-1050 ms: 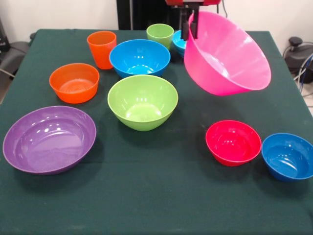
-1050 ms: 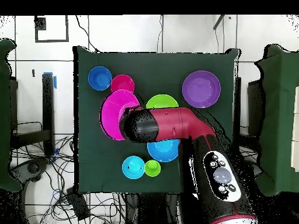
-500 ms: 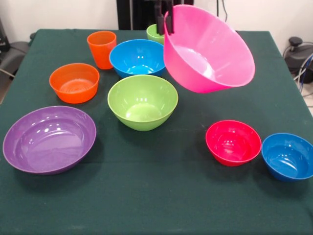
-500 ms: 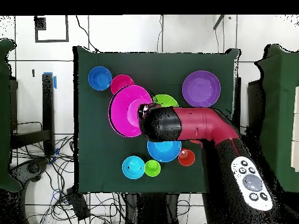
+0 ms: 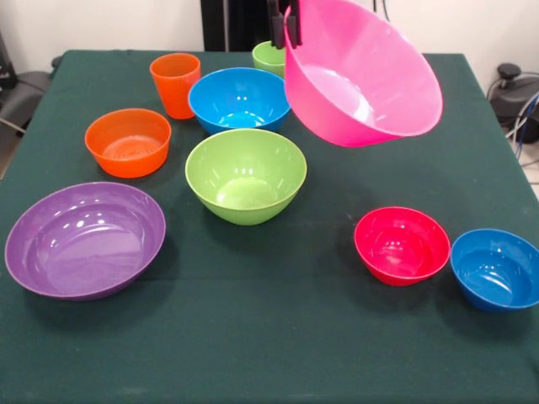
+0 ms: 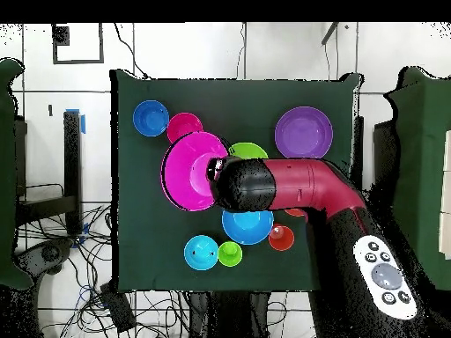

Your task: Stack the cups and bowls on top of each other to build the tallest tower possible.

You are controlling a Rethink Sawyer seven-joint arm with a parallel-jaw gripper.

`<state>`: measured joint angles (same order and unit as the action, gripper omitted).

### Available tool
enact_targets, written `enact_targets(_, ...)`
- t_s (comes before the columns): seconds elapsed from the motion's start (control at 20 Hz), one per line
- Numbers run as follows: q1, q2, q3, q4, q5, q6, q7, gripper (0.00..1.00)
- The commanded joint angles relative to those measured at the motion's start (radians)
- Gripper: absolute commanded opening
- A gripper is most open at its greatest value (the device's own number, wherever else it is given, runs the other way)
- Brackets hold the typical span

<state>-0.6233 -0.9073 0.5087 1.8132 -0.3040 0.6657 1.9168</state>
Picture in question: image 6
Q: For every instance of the dark green tablecloth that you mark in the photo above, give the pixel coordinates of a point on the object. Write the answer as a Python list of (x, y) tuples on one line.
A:
[(229, 102)]

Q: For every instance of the small dark blue bowl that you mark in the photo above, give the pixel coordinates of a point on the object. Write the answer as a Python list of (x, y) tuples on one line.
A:
[(150, 118)]

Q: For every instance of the black power brick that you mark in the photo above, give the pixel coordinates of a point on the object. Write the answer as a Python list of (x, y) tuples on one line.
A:
[(118, 310)]

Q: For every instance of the green cup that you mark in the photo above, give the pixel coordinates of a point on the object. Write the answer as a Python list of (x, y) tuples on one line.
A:
[(230, 254)]

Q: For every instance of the small ribbed cyan bowl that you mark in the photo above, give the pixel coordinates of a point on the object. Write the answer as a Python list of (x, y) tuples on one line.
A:
[(201, 252)]

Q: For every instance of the large pink bowl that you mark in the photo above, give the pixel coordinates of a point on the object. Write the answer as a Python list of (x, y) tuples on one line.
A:
[(179, 172)]

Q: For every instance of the white box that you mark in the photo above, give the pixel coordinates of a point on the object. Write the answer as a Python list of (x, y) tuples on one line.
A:
[(446, 193)]

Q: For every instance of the purple bowl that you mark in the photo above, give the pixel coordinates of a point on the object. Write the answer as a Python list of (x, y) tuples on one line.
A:
[(303, 132)]

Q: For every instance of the black metal stand frame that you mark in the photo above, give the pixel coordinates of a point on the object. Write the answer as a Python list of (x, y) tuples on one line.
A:
[(72, 158)]

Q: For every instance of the orange bowl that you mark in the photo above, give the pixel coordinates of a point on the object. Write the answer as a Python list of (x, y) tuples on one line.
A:
[(294, 212)]

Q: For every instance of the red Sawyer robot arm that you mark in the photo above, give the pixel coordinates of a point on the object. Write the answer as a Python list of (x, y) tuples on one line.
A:
[(303, 183)]

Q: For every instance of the orange cup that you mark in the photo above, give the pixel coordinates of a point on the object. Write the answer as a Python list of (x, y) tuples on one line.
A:
[(283, 241)]

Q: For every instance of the green cloth side table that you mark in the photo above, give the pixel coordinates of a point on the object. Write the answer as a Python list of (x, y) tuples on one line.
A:
[(426, 141), (7, 176)]

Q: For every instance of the green bowl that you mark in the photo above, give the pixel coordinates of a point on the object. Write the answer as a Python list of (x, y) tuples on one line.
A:
[(248, 151)]

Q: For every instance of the large light blue bowl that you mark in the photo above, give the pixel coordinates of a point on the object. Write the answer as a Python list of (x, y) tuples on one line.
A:
[(248, 229)]

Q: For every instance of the red bowl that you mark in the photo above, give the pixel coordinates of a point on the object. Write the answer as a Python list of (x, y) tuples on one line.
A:
[(183, 123)]

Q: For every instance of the black floor stand base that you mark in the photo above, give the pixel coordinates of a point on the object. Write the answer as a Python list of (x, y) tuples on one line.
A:
[(49, 253)]

